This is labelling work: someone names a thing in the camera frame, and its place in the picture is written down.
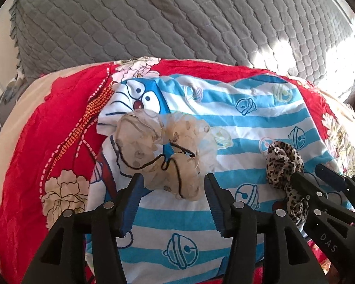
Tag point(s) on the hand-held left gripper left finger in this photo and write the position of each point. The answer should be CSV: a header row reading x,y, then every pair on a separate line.
x,y
133,202

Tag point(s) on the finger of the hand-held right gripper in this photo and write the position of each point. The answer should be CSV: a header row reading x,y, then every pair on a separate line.
x,y
301,183
328,173

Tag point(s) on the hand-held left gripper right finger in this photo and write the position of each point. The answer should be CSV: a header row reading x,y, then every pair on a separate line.
x,y
217,210

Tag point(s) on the leopard print scrunchie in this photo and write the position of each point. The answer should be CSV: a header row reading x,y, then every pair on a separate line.
x,y
279,159

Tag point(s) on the beige sheer scrunchie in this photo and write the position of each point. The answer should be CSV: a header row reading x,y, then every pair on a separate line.
x,y
136,142

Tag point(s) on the blue striped cartoon cloth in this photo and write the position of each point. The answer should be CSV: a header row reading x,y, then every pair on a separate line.
x,y
239,130

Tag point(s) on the red floral blanket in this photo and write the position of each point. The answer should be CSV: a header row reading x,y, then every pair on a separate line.
x,y
47,124

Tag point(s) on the grey floral pillow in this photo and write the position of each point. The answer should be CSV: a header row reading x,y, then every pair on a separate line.
x,y
6,103

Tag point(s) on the grey quilted bed cover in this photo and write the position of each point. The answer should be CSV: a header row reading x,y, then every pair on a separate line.
x,y
165,14

